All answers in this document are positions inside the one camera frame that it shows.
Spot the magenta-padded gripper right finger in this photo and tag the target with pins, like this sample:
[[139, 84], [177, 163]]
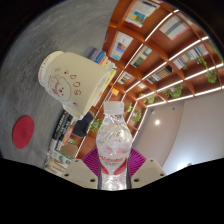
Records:
[[148, 172]]

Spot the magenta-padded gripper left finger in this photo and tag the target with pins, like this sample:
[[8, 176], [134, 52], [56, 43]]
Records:
[[78, 173]]

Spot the clear plastic water bottle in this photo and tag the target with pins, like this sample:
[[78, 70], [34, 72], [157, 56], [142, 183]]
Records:
[[114, 156]]

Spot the tall green white carton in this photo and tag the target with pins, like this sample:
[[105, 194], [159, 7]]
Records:
[[61, 157]]

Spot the dark stack of books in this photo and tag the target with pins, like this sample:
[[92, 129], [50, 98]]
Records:
[[61, 130]]

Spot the chair with dark jacket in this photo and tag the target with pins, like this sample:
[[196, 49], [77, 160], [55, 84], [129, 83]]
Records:
[[83, 126]]

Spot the recessed ceiling light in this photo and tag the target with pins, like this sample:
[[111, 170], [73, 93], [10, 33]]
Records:
[[157, 122]]

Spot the flat round red coaster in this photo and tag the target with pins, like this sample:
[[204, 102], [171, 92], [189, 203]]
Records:
[[23, 132]]

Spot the white printed mug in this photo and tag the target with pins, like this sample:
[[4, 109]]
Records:
[[73, 81]]

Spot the wooden shelf unit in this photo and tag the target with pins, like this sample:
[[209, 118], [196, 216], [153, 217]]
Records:
[[160, 50]]

